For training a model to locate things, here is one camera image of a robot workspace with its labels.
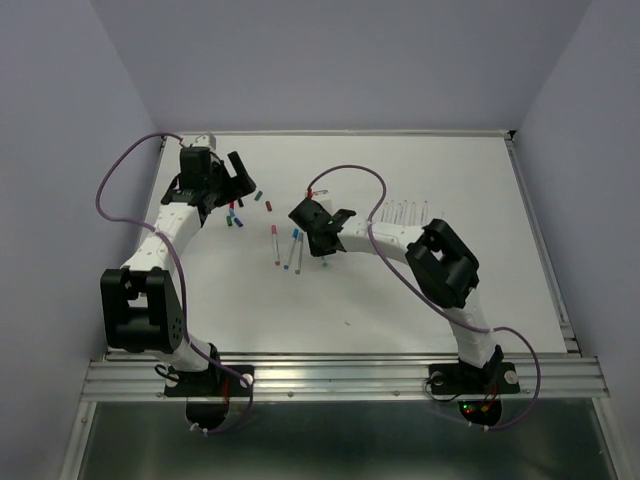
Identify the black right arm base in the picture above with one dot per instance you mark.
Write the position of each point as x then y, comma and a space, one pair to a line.
478, 400

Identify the pink capped marker pen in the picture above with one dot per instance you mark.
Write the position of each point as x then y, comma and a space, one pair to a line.
275, 245

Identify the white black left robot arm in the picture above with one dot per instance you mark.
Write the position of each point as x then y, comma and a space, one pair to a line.
144, 301

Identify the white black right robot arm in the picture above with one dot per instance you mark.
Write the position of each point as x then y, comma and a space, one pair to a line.
444, 268

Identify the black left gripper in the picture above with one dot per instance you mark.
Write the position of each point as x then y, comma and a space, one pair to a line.
243, 182

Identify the aluminium rail frame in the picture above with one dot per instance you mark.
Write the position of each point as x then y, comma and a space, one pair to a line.
341, 352

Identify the grey capped marker pen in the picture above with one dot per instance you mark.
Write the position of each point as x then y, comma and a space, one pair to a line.
299, 258

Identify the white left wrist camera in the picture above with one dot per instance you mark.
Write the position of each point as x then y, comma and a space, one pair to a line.
206, 139

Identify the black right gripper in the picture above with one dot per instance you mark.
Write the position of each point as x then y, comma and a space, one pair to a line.
317, 252

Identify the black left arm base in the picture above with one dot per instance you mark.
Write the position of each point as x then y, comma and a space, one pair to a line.
216, 401

